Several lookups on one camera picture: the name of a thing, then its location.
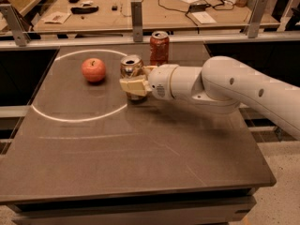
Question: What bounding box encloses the middle metal bracket post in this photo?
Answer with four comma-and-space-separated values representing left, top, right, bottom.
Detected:
130, 1, 143, 42

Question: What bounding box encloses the right metal bracket post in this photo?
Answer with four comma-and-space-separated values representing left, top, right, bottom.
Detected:
245, 0, 268, 38

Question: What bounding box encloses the metal bracket post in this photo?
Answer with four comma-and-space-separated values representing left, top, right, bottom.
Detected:
130, 1, 143, 42
0, 4, 30, 47
245, 0, 268, 38

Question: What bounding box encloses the white paper card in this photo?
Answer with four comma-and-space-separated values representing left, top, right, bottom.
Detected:
192, 11, 216, 24

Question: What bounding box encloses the red apple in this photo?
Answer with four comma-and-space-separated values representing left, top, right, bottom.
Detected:
82, 58, 106, 83

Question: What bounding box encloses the wooden background table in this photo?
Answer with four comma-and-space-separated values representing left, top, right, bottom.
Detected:
32, 0, 280, 35

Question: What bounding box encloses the orange soda can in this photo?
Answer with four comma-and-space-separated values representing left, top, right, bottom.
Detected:
120, 54, 146, 101

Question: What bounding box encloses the black flat device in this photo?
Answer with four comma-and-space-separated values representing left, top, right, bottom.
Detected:
71, 7, 99, 14

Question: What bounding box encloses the red soda can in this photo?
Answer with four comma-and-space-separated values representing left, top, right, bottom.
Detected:
150, 31, 170, 66

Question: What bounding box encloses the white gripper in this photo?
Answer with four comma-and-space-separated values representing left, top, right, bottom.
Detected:
119, 64, 178, 100

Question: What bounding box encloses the white paper sheet left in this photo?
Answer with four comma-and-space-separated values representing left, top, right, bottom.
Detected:
42, 11, 70, 24

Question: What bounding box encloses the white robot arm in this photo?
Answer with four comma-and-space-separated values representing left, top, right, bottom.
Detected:
119, 56, 300, 140

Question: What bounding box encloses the black power adapter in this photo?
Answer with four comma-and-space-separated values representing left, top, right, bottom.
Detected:
189, 3, 209, 13

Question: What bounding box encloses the black cable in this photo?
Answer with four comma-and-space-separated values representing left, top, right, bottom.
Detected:
157, 0, 235, 27

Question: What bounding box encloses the left metal bracket post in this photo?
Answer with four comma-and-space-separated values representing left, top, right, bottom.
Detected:
0, 4, 30, 47

